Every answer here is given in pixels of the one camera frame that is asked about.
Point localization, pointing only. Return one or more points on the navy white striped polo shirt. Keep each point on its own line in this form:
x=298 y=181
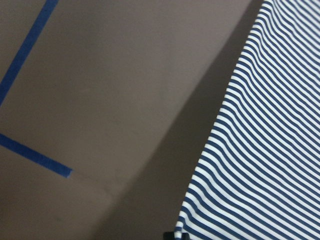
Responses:
x=258 y=176

